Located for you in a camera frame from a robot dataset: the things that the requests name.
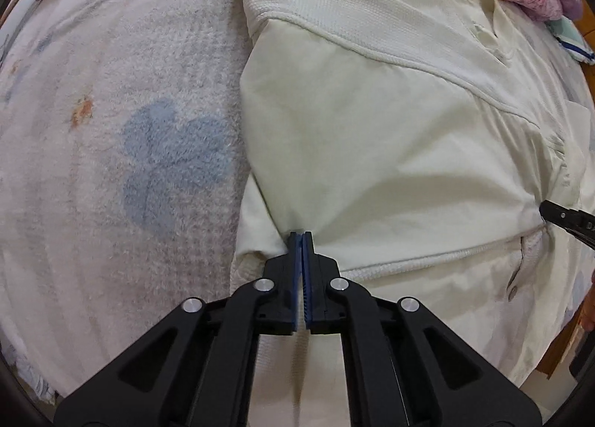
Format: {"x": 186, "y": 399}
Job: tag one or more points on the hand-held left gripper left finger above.
{"x": 293, "y": 283}

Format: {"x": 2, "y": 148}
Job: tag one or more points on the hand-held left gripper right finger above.
{"x": 307, "y": 287}

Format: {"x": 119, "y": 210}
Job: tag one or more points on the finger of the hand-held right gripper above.
{"x": 569, "y": 219}

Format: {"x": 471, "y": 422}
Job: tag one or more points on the cream button shirt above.
{"x": 372, "y": 129}

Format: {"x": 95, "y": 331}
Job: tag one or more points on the blue striped pillow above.
{"x": 574, "y": 39}

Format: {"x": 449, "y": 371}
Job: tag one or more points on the white blue-print bed blanket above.
{"x": 116, "y": 83}

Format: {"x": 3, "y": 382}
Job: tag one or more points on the wooden bed frame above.
{"x": 558, "y": 352}

